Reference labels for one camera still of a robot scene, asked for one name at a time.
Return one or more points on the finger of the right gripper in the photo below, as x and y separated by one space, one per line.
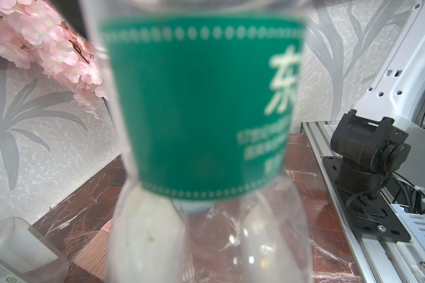
71 12

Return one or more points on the square clear plastic bottle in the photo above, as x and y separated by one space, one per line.
26 256

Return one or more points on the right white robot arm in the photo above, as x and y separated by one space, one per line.
396 91

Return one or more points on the pink artificial blossom tree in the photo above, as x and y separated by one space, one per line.
37 33

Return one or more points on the blue dustpan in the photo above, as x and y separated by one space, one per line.
192 207

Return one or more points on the right base wiring bundle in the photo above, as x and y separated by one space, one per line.
410 194

